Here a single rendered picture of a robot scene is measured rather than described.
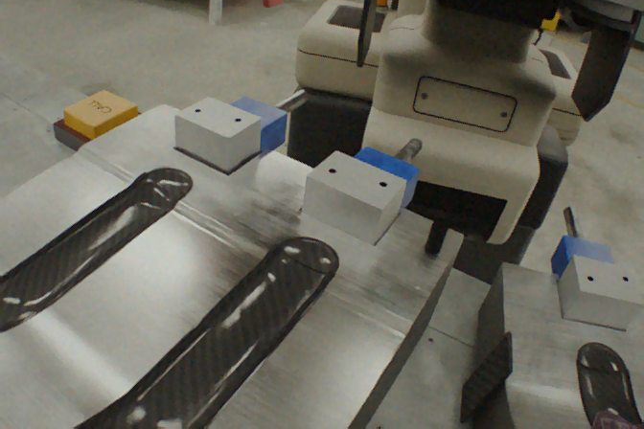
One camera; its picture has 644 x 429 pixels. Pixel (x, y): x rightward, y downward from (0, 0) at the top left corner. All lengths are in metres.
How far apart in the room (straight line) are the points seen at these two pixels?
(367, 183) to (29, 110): 0.47
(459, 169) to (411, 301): 0.36
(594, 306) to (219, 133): 0.27
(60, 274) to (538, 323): 0.29
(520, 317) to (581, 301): 0.04
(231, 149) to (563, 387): 0.25
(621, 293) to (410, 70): 0.36
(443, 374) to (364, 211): 0.14
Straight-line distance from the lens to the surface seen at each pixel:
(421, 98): 0.61
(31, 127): 0.62
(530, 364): 0.32
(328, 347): 0.25
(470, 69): 0.60
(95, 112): 0.54
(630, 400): 0.34
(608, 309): 0.36
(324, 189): 0.29
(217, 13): 3.38
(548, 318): 0.35
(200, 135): 0.34
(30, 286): 0.30
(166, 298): 0.27
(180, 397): 0.24
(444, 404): 0.35
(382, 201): 0.29
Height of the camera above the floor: 1.09
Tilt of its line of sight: 36 degrees down
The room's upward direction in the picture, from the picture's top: 8 degrees clockwise
